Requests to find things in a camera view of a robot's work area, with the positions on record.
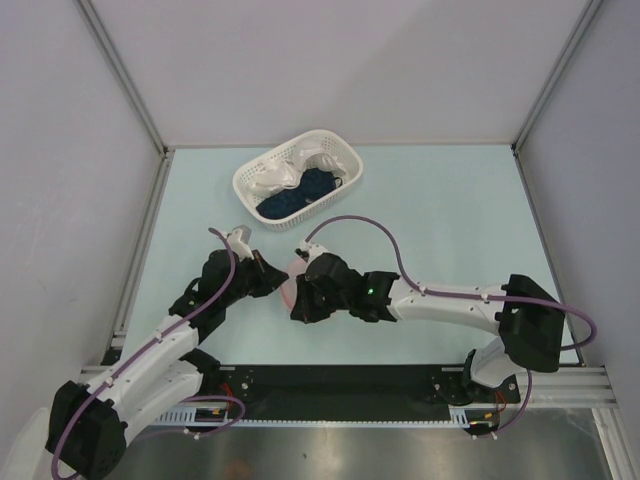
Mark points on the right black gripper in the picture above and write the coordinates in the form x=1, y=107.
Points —
x=304, y=310

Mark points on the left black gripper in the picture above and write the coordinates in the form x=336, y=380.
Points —
x=268, y=277

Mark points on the pink mesh laundry bag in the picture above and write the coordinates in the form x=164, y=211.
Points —
x=289, y=288

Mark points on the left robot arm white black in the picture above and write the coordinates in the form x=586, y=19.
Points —
x=91, y=424

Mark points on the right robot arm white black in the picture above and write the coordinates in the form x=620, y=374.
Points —
x=525, y=322

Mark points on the white bra in basket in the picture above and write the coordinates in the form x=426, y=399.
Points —
x=276, y=175

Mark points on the dark blue bra in basket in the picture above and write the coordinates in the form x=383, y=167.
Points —
x=314, y=185

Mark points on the white plastic perforated basket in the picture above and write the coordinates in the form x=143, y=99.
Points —
x=333, y=143

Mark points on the white object bottom left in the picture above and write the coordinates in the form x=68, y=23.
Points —
x=29, y=459

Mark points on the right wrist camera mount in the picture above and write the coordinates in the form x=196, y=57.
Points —
x=308, y=251

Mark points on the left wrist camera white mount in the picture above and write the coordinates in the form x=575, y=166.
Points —
x=238, y=240

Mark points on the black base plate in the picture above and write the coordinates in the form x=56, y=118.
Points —
x=347, y=393

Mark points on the white cable duct strip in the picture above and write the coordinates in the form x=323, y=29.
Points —
x=456, y=417

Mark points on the left aluminium corner post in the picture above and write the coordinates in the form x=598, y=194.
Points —
x=115, y=63

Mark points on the aluminium corner post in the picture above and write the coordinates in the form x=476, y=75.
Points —
x=569, y=50
x=115, y=63

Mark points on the right aluminium corner post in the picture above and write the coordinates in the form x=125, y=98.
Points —
x=569, y=50

